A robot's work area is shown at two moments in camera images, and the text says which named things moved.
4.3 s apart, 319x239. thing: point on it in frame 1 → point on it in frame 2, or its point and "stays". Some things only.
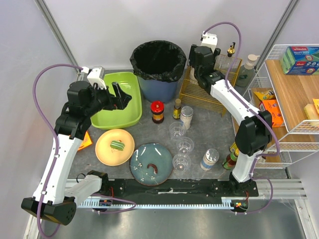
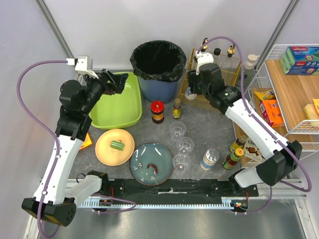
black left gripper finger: x=123 y=101 → x=120 y=80
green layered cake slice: x=117 y=145 stays
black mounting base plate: x=177 y=189 stays
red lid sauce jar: x=157 y=110 stays
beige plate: x=111 y=157 stays
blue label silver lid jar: x=209 y=159 stays
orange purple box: x=272 y=105 stays
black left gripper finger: x=117 y=91 → x=108 y=75
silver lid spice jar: x=186 y=116 → x=190 y=95
